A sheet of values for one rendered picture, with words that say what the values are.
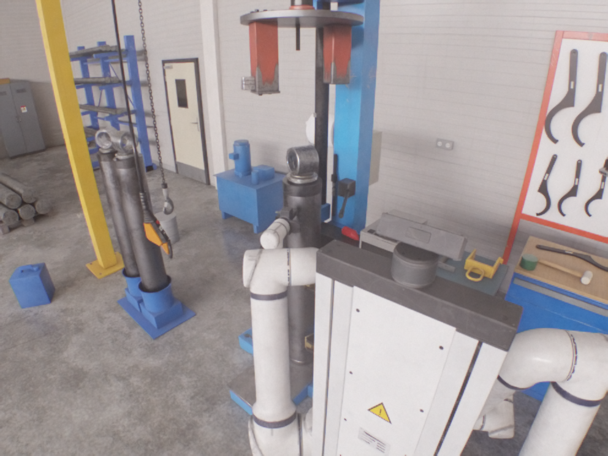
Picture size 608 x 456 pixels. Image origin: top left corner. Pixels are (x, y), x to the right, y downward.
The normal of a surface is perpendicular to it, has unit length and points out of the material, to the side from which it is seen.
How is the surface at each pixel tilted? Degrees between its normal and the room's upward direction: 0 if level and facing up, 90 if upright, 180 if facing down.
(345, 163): 90
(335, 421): 90
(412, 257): 0
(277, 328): 71
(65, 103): 90
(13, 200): 90
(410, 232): 61
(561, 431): 81
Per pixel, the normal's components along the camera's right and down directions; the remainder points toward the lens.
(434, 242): -0.55, -0.11
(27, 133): 0.76, 0.29
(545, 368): -0.46, 0.20
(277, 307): 0.50, 0.07
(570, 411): -0.65, 0.20
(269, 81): 0.41, 0.41
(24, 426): 0.00, -0.89
